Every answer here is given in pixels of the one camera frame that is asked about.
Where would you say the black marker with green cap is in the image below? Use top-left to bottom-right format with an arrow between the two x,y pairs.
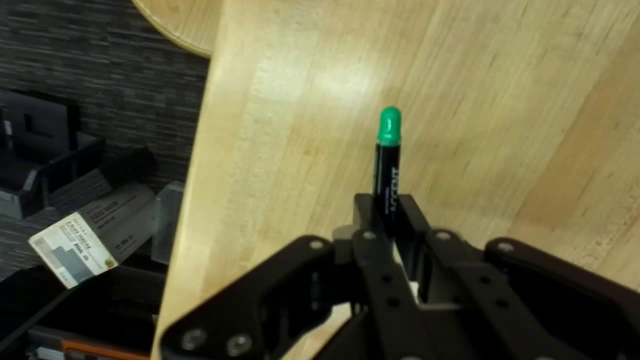
370,106 -> 404,242

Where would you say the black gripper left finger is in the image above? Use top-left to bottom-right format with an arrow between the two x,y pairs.
159,191 -> 428,360

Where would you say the grey translucent box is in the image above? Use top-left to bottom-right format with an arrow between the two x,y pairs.
149,178 -> 188,264

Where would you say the round wooden stool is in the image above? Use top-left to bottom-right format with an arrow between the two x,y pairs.
130,0 -> 225,59

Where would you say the black plastic tray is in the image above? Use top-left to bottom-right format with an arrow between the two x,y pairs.
0,88 -> 107,219

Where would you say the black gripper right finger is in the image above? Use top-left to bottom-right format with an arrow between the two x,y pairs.
397,191 -> 640,360

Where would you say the dark box with white label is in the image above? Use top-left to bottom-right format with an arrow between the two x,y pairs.
28,179 -> 160,289

